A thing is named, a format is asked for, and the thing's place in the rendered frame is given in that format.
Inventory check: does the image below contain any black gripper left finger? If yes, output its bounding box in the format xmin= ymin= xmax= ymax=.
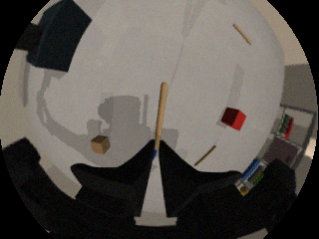
xmin=71 ymin=139 xmax=155 ymax=216

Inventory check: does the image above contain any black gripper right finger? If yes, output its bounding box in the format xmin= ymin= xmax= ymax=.
xmin=159 ymin=140 xmax=242 ymax=218

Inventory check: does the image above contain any red cube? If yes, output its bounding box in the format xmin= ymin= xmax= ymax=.
xmin=220 ymin=108 xmax=246 ymax=131

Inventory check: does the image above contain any wooden block with hole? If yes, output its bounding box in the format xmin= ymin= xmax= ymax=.
xmin=91 ymin=135 xmax=111 ymax=155

